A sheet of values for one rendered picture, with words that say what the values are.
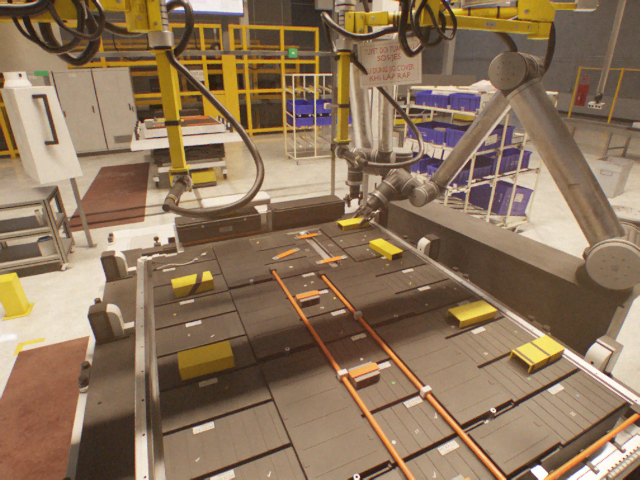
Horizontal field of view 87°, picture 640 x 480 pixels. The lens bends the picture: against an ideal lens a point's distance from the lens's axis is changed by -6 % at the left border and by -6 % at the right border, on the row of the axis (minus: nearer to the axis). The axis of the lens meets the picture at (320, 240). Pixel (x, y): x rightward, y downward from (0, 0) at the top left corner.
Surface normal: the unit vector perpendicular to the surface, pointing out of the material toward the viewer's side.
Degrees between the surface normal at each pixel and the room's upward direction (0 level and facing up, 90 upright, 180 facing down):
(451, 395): 0
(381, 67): 90
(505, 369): 0
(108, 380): 0
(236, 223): 90
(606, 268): 90
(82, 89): 90
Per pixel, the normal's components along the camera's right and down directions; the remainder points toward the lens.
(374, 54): -0.32, 0.40
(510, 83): -0.60, 0.44
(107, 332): 0.41, 0.39
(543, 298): -0.86, 0.22
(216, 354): 0.00, -0.90
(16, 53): 0.74, 0.29
